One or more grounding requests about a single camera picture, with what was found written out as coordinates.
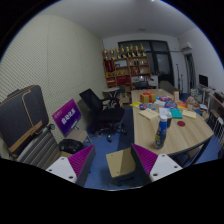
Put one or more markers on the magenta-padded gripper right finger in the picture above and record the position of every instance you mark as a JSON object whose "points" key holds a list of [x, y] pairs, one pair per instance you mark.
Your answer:
{"points": [[163, 166]]}

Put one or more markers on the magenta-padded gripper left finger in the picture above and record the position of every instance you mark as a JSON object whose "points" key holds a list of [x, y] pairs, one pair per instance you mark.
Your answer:
{"points": [[63, 166]]}

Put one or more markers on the blue drink bottle white cap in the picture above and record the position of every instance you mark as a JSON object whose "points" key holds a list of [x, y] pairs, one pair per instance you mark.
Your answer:
{"points": [[161, 133]]}

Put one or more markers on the black helmet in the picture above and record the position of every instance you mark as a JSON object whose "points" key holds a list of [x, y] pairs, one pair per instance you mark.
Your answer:
{"points": [[71, 146]]}

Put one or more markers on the silver ribbed suitcase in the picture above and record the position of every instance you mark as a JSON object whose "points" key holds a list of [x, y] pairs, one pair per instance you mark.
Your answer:
{"points": [[38, 150]]}

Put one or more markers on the wooden stool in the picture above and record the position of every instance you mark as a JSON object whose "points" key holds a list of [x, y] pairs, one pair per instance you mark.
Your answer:
{"points": [[120, 163]]}

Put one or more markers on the black cup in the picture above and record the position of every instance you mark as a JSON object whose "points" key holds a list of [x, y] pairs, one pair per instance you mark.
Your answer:
{"points": [[169, 120]]}

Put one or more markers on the flat round red coaster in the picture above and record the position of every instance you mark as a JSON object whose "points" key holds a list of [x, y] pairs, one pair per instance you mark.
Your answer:
{"points": [[181, 123]]}

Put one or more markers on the purple sign board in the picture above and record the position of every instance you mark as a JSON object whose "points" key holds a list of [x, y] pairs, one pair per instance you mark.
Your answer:
{"points": [[66, 116]]}

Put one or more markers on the teal notebook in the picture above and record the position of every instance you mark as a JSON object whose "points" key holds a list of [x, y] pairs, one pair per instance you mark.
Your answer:
{"points": [[176, 113]]}

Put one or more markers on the yellow notepad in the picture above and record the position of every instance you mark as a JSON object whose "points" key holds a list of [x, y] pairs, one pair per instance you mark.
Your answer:
{"points": [[189, 114]]}

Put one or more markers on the dark bag with tan trim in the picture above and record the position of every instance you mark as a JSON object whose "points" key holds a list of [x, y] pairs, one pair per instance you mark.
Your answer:
{"points": [[21, 116]]}

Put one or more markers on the black office chair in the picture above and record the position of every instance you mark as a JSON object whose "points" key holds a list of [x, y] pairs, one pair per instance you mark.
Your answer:
{"points": [[103, 113]]}

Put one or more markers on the pink flower bouquet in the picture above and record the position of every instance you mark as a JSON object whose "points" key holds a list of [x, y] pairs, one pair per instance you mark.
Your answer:
{"points": [[191, 101]]}

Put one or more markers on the yellow gift box red ribbon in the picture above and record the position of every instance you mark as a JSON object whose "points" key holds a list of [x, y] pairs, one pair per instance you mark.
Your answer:
{"points": [[146, 97]]}

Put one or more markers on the small upright wooden box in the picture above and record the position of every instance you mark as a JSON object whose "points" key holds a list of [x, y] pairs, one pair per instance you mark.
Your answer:
{"points": [[176, 96]]}

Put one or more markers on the grey upholstered chair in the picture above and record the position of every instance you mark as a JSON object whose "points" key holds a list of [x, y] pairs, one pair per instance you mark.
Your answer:
{"points": [[167, 86]]}

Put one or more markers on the small round white table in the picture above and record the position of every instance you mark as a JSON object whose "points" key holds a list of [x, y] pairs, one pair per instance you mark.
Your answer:
{"points": [[111, 90]]}

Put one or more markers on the black computer monitor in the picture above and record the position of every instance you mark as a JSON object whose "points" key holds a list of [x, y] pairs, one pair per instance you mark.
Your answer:
{"points": [[203, 81]]}

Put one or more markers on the wooden shelf unit with trophies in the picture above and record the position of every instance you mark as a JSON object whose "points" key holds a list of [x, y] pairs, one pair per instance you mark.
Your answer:
{"points": [[126, 71]]}

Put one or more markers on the white air conditioner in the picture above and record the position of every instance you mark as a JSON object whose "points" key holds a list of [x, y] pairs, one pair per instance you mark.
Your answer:
{"points": [[186, 46]]}

